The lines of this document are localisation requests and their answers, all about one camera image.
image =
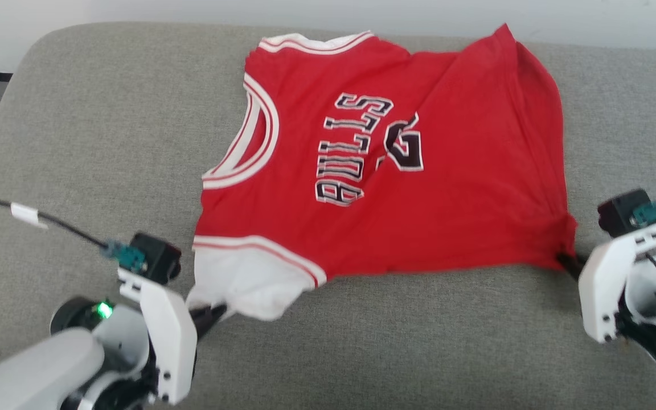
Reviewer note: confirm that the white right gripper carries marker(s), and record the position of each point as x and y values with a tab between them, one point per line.
601	285

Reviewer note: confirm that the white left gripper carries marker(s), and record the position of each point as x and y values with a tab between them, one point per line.
171	341

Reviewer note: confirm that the red white basketball jersey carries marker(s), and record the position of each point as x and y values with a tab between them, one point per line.
419	210

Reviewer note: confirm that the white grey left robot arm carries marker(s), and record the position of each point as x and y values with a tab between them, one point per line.
37	364

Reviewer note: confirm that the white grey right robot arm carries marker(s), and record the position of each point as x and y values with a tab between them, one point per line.
655	307

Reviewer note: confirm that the grey fabric sofa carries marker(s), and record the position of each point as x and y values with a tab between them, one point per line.
106	142

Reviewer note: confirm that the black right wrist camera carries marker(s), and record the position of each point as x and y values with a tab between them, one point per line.
618	212

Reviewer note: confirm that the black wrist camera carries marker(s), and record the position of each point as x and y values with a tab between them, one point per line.
618	212
157	256

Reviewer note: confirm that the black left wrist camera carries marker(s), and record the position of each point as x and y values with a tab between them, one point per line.
157	256

